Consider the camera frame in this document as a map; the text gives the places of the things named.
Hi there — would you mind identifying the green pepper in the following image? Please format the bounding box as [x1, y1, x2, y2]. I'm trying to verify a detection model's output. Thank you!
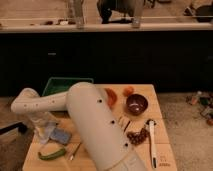
[38, 148, 66, 161]

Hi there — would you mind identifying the black office chair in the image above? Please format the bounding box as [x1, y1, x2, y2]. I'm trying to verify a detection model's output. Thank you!
[97, 0, 143, 24]

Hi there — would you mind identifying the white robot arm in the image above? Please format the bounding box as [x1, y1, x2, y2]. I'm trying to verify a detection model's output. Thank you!
[11, 82, 147, 171]

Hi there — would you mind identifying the brown grape bunch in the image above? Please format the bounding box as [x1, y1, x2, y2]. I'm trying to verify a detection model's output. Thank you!
[127, 128, 149, 146]

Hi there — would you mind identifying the purple bowl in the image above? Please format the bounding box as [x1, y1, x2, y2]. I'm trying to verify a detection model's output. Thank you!
[126, 94, 148, 116]

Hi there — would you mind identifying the orange bowl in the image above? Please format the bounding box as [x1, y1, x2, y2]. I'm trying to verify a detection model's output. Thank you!
[105, 88, 117, 108]

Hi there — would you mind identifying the brown snack box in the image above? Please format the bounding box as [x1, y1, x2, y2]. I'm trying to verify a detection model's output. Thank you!
[118, 116, 131, 131]

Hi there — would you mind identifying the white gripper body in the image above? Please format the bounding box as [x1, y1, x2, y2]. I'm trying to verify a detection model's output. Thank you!
[30, 112, 59, 134]

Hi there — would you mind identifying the small orange fruit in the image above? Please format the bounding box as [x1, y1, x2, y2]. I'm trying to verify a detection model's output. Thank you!
[123, 86, 134, 97]

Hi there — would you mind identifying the blue sponge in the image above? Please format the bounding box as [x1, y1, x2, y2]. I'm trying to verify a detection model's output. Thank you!
[50, 128, 71, 145]

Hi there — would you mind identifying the silver fork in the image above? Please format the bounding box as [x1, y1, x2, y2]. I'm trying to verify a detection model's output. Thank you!
[69, 142, 82, 161]

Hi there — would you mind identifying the green tray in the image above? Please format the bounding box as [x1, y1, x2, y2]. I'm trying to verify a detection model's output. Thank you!
[42, 77, 94, 96]

